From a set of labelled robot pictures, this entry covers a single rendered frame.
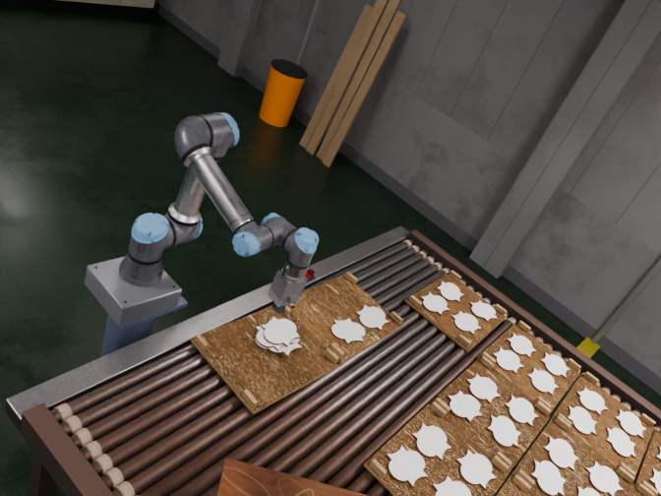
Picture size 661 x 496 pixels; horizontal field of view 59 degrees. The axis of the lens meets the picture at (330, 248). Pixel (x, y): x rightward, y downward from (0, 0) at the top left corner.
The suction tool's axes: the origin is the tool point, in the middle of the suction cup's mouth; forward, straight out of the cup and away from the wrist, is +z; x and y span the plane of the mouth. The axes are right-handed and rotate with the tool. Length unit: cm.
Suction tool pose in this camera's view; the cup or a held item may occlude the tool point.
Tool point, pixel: (278, 308)
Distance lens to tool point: 196.0
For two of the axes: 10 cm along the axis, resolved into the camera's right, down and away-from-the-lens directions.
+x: -5.8, -6.2, 5.3
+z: -3.4, 7.7, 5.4
